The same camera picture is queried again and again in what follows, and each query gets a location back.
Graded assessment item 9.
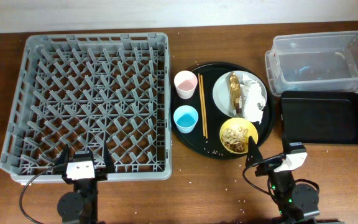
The pink plastic cup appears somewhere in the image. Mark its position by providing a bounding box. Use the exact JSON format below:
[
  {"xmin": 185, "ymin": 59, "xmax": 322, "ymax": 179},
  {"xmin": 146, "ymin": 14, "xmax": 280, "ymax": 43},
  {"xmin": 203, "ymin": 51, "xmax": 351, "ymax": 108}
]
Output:
[{"xmin": 174, "ymin": 70, "xmax": 198, "ymax": 100}]

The yellow bowl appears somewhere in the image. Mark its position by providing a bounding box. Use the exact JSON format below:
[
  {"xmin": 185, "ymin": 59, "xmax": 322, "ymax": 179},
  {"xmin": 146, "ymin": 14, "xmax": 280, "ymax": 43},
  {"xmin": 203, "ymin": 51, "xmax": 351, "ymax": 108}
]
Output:
[{"xmin": 219, "ymin": 118, "xmax": 259, "ymax": 154}]

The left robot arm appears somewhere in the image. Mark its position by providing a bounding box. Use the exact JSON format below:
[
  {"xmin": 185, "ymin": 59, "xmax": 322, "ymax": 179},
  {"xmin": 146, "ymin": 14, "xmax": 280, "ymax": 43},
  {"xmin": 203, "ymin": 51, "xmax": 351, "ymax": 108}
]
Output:
[{"xmin": 55, "ymin": 143, "xmax": 115, "ymax": 223}]

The food scraps and rice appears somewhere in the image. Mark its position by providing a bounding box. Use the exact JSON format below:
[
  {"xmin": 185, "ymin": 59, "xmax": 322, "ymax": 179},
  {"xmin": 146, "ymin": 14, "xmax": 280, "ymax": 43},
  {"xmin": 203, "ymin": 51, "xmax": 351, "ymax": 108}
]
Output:
[{"xmin": 221, "ymin": 126, "xmax": 248, "ymax": 153}]

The gold foil wrapper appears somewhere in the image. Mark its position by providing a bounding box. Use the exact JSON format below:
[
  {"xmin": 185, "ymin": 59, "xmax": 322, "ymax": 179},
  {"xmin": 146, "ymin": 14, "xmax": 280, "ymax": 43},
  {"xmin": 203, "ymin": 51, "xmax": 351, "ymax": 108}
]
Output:
[{"xmin": 229, "ymin": 72, "xmax": 242, "ymax": 117}]

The black rectangular tray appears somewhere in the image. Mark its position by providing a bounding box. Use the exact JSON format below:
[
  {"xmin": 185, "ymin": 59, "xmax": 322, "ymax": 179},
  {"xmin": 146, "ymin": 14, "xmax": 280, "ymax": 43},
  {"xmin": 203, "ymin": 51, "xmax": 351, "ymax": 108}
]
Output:
[{"xmin": 280, "ymin": 91, "xmax": 358, "ymax": 145}]

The grey round plate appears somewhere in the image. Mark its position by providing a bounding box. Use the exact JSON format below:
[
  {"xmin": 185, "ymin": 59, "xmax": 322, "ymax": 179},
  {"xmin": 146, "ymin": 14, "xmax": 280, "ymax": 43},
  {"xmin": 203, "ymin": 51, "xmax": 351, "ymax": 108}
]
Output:
[{"xmin": 213, "ymin": 70, "xmax": 267, "ymax": 118}]

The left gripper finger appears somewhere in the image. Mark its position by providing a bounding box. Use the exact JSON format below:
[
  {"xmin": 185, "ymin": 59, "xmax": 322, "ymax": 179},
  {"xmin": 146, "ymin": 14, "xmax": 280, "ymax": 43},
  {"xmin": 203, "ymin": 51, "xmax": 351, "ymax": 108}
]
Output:
[
  {"xmin": 103, "ymin": 141, "xmax": 116, "ymax": 174},
  {"xmin": 56, "ymin": 144, "xmax": 70, "ymax": 165}
]

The grey plastic dishwasher rack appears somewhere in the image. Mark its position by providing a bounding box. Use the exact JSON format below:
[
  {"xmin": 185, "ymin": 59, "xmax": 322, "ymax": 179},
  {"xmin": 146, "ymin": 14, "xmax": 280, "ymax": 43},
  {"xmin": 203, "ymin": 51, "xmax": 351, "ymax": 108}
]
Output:
[{"xmin": 0, "ymin": 32, "xmax": 172, "ymax": 184}]

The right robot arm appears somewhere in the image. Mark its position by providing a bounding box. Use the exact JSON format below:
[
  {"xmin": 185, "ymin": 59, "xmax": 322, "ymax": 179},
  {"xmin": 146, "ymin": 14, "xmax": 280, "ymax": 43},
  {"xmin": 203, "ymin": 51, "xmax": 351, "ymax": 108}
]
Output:
[{"xmin": 242, "ymin": 136, "xmax": 319, "ymax": 223}]

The clear plastic bin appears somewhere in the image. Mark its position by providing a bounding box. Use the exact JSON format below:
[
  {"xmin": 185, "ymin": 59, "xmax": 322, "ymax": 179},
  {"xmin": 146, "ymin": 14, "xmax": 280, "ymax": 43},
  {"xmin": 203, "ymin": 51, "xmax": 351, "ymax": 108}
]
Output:
[{"xmin": 265, "ymin": 30, "xmax": 358, "ymax": 96}]

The round black tray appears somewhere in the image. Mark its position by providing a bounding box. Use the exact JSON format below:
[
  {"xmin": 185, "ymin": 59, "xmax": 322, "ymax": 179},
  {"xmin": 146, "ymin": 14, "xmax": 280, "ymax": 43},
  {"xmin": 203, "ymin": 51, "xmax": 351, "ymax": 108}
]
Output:
[{"xmin": 170, "ymin": 62, "xmax": 275, "ymax": 160}]

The blue plastic cup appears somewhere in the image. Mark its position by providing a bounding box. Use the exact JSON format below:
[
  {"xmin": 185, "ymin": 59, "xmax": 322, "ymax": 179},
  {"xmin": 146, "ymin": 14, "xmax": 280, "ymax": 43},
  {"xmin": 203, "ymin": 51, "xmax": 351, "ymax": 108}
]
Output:
[{"xmin": 173, "ymin": 105, "xmax": 199, "ymax": 134}]

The white napkin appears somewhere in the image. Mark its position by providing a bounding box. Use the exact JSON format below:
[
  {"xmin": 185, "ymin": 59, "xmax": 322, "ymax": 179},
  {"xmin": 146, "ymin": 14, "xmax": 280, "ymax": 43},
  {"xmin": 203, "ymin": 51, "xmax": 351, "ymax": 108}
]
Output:
[{"xmin": 241, "ymin": 75, "xmax": 266, "ymax": 123}]

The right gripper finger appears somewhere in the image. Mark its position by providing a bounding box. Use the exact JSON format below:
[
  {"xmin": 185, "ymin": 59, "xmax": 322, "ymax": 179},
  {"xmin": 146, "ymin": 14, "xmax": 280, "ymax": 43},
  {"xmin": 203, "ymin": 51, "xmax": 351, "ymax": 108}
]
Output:
[
  {"xmin": 282, "ymin": 134, "xmax": 291, "ymax": 152},
  {"xmin": 246, "ymin": 136, "xmax": 263, "ymax": 167}
]

